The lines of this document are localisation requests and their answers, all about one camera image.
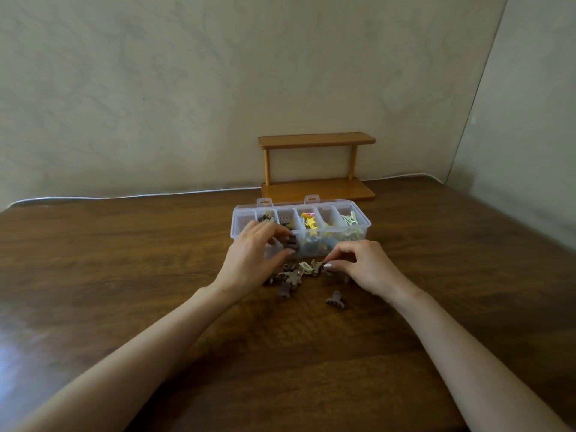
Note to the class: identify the person's right hand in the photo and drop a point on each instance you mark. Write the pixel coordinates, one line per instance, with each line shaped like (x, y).
(373, 267)

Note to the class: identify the person's left hand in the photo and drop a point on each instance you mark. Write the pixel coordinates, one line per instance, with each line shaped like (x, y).
(247, 265)

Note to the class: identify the pile of mixed hair clips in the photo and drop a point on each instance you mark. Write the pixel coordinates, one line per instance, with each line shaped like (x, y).
(292, 276)

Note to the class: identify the clear plastic compartment box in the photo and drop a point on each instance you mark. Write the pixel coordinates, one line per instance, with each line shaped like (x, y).
(333, 215)

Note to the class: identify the solid yellow star clip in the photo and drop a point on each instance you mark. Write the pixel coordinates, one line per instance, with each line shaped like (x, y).
(310, 222)

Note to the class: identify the person's right forearm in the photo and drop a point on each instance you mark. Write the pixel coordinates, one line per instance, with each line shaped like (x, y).
(472, 364)

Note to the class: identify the person's left forearm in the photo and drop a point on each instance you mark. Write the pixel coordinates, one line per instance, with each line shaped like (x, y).
(121, 368)

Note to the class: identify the small wooden shelf rack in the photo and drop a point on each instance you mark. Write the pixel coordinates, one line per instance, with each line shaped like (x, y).
(317, 140)

